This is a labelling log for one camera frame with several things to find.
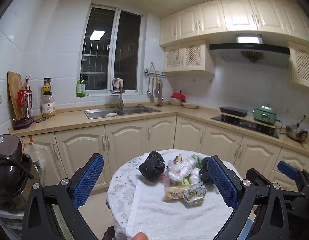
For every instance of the pink white rag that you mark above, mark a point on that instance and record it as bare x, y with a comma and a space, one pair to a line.
118, 83

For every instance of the red kitchen utensil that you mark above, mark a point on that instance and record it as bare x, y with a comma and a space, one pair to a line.
20, 97

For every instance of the large black plastic bag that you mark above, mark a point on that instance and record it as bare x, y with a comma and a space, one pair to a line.
152, 166

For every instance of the small lattice door cabinet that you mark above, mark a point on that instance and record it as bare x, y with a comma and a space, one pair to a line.
192, 55

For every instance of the wall utensil rack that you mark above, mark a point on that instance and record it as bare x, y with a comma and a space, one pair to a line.
157, 74

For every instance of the cream kitchen cabinets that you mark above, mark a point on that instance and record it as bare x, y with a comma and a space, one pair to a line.
232, 15
124, 140

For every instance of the person's left hand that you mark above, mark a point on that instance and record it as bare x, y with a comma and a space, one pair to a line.
140, 236

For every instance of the black gas stove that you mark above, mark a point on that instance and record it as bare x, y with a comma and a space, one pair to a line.
244, 127

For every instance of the cream lower kitchen cabinets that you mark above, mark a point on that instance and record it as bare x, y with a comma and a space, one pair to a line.
124, 140

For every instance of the wooden cutting board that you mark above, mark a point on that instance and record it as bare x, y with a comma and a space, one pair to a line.
14, 90

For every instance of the clear plastic jar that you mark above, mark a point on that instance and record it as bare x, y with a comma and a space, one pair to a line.
48, 106

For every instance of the clear plastic bag red print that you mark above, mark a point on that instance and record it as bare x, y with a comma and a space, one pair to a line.
173, 172

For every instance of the white towel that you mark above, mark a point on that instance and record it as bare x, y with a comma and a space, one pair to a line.
169, 220

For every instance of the kitchen window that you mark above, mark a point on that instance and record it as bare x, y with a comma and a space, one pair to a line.
127, 55

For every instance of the hanging metal kitchen utensil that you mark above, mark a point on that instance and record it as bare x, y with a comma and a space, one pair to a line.
148, 93
152, 98
157, 91
161, 97

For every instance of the shallow cream plate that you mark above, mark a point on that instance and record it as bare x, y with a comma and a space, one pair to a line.
190, 105

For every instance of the purple utensil holder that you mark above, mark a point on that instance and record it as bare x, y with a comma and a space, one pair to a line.
23, 124

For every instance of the green printed plastic bag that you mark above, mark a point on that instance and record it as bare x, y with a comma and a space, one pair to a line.
197, 160

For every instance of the tall lattice door cabinet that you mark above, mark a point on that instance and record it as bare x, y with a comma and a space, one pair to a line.
303, 65

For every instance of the range hood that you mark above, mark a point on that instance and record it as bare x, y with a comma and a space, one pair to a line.
249, 55

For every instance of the crumpled silver green packet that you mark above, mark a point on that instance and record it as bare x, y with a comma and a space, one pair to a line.
194, 194

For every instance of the cream upper kitchen cabinets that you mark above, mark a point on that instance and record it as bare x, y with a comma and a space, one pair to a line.
232, 15

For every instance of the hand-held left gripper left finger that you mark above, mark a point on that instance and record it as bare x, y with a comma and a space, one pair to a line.
88, 180

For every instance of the green glass bottle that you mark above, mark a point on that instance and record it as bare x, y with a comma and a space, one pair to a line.
81, 88

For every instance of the green electric pot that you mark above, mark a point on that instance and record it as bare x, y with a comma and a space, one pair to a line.
264, 116

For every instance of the round table with floral cloth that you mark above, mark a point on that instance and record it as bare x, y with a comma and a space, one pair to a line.
122, 180

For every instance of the yellow label sauce bottle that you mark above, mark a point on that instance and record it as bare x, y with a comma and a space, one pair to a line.
47, 87

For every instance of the steel kitchen sink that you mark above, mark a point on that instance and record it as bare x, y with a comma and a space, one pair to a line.
99, 112

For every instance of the black grill pan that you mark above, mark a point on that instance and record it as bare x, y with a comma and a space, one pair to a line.
233, 110

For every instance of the yellow snack packet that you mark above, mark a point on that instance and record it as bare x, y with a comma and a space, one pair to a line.
179, 158

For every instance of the cream bowl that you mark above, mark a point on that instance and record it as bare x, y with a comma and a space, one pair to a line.
176, 102

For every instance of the chopstick utensil holder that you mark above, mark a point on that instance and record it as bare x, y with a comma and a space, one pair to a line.
26, 85

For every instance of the biscuit packet with blue label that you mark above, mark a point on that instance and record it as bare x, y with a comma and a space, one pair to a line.
173, 193

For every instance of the dark kitchen appliance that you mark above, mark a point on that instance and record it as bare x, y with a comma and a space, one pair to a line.
7, 175

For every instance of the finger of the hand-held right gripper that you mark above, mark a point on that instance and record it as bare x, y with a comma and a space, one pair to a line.
257, 177
288, 168

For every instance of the small black plastic bag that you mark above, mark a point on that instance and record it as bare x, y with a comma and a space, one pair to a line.
204, 173

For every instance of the white plastic storage drawer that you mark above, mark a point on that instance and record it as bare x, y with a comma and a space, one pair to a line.
7, 220

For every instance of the thin clear plastic bag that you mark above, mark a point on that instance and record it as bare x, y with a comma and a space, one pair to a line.
32, 152

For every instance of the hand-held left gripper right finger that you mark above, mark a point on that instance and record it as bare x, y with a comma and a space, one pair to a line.
223, 182

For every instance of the steel cooking pot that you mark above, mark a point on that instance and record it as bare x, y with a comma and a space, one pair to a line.
295, 133

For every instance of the metal faucet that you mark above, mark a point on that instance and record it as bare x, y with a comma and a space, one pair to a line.
121, 101

